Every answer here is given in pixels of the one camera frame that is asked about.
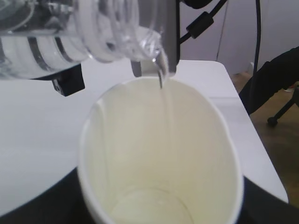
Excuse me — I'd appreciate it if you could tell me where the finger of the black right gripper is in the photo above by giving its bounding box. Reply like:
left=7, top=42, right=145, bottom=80
left=52, top=64, right=85, bottom=97

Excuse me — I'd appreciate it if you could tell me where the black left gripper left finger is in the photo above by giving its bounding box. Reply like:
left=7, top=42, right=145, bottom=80
left=0, top=168, right=95, bottom=224

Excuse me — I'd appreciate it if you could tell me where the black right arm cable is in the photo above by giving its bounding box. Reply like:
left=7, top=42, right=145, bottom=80
left=178, top=0, right=262, bottom=73

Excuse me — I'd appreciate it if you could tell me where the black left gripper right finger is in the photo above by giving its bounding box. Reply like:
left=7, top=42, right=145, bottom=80
left=236, top=177, right=299, bottom=224

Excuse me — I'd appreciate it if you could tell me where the white paper cup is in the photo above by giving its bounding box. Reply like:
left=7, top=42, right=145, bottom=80
left=78, top=77, right=244, bottom=224

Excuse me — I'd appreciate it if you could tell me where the black office chair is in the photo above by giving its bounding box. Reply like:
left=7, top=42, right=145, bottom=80
left=239, top=47, right=299, bottom=115

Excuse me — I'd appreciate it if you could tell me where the clear water bottle green label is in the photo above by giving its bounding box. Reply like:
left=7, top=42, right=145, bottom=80
left=0, top=0, right=161, bottom=80

